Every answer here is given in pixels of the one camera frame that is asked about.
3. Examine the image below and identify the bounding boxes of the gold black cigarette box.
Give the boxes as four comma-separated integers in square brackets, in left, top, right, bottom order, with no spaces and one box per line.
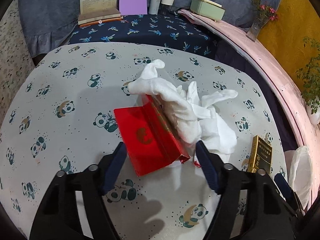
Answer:
[247,135,272,174]

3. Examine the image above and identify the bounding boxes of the red envelope packet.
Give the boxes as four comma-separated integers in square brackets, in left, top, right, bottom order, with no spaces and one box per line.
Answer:
[114,95,190,177]

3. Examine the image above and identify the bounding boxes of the white cloth gloves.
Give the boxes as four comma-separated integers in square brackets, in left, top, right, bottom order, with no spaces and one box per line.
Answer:
[127,59,238,155]

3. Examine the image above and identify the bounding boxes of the white bag lined trash bin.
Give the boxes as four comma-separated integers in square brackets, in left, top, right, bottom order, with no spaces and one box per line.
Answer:
[284,146,313,209]

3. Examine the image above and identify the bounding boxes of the pink table cloth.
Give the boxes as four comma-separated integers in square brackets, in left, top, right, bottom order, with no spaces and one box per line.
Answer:
[178,9,319,184]

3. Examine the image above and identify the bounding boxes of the panda print table cloth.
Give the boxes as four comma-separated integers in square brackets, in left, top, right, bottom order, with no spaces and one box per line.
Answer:
[1,42,287,239]

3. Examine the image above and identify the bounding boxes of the green plant in white pot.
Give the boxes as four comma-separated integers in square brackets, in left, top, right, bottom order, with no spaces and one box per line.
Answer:
[296,36,319,125]

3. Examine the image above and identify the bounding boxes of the mustard yellow cloth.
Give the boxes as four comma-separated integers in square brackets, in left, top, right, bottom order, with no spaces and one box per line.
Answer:
[258,0,319,89]

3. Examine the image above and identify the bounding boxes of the glass vase with red flowers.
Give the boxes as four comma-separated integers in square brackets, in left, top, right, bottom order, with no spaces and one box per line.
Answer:
[246,0,278,42]

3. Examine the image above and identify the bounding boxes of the navy leaf print cloth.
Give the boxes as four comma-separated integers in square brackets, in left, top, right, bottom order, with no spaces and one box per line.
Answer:
[69,15,219,60]

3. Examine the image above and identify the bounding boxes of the light green tin box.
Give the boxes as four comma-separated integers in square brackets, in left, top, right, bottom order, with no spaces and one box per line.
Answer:
[190,0,225,21]

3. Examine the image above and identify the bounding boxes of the beige calendar stand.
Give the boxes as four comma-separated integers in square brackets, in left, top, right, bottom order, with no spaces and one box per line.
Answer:
[78,0,123,26]

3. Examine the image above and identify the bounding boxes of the slim white tube bottle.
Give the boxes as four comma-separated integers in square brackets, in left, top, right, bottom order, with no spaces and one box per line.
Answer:
[149,0,161,15]

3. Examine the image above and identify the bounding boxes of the white cap dark jar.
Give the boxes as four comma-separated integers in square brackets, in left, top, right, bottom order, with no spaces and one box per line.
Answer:
[159,0,174,15]

